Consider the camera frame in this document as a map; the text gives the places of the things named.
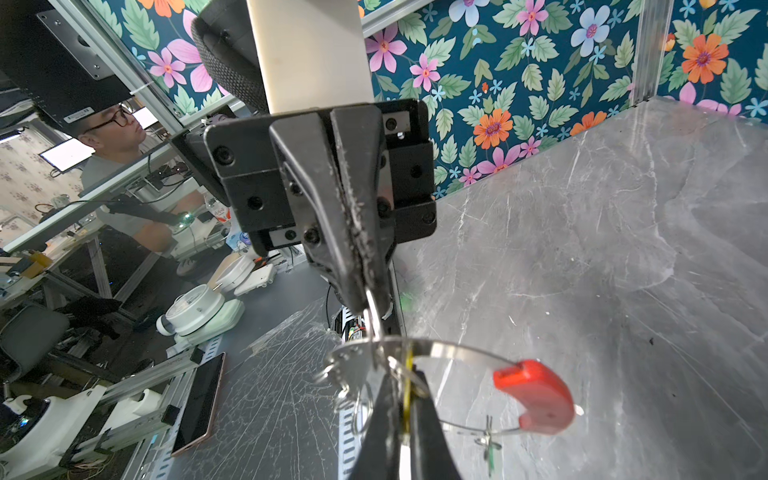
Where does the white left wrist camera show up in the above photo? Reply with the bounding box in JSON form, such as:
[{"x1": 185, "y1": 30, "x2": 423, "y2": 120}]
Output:
[{"x1": 247, "y1": 0, "x2": 374, "y2": 115}]

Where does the black smartphone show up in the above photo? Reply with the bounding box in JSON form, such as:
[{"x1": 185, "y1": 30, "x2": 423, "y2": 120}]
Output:
[{"x1": 171, "y1": 353, "x2": 227, "y2": 457}]

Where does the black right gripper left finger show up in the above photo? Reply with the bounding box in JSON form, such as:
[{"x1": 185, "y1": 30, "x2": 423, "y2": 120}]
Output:
[{"x1": 349, "y1": 374, "x2": 402, "y2": 480}]

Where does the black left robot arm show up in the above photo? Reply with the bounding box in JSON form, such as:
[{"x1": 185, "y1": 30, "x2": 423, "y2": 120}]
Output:
[{"x1": 190, "y1": 1, "x2": 436, "y2": 314}]

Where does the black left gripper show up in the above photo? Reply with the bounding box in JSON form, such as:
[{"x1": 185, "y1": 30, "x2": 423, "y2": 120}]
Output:
[{"x1": 204, "y1": 99, "x2": 437, "y2": 314}]

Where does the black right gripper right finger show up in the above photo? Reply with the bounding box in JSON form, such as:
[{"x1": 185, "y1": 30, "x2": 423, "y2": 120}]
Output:
[{"x1": 408, "y1": 387, "x2": 461, "y2": 480}]

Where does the white round device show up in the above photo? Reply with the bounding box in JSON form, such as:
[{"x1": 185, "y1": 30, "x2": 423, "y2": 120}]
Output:
[{"x1": 155, "y1": 284, "x2": 245, "y2": 347}]

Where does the silver keyring with keys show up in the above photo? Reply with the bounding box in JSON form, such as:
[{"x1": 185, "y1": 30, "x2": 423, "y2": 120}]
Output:
[{"x1": 316, "y1": 308, "x2": 578, "y2": 479}]

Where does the seated person with glasses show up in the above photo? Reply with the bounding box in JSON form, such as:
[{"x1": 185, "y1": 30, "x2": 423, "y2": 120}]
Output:
[{"x1": 77, "y1": 101, "x2": 232, "y2": 277}]

